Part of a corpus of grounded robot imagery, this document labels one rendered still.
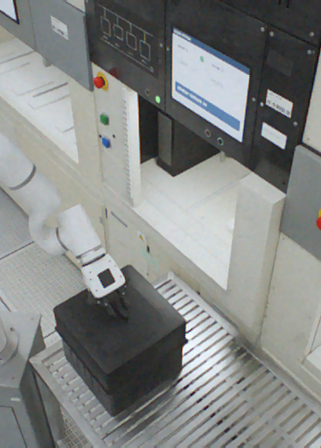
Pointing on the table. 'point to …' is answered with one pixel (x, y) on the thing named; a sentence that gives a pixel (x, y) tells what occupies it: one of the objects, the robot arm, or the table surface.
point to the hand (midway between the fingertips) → (117, 306)
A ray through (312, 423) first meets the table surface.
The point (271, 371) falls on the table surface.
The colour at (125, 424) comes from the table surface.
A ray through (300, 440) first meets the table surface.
